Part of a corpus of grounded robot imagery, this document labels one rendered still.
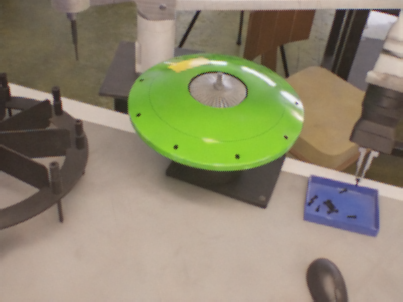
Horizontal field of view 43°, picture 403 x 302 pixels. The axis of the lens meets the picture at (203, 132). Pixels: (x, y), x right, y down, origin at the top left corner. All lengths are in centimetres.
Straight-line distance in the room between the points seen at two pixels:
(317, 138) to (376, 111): 66
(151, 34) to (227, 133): 48
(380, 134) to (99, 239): 52
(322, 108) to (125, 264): 101
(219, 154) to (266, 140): 8
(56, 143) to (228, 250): 35
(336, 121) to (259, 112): 81
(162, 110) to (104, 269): 27
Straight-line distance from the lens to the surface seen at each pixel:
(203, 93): 89
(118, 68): 136
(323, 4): 65
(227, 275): 86
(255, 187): 97
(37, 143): 94
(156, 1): 64
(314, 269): 86
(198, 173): 95
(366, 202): 102
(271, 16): 169
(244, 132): 84
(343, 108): 172
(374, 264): 94
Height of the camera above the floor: 163
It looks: 42 degrees down
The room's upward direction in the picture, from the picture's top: 6 degrees clockwise
